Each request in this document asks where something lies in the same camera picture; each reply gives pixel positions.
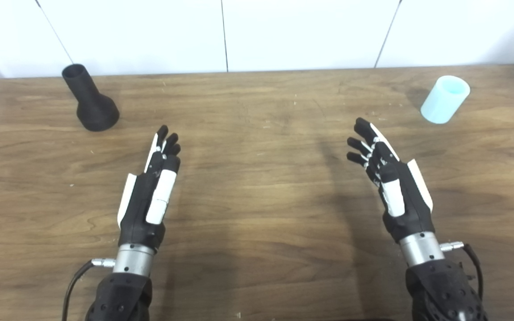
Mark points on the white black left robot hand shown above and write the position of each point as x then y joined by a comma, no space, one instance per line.
138,209

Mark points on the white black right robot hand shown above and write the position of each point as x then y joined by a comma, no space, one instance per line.
406,209

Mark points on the black flared nozzle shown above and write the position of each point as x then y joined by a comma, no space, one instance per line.
94,111

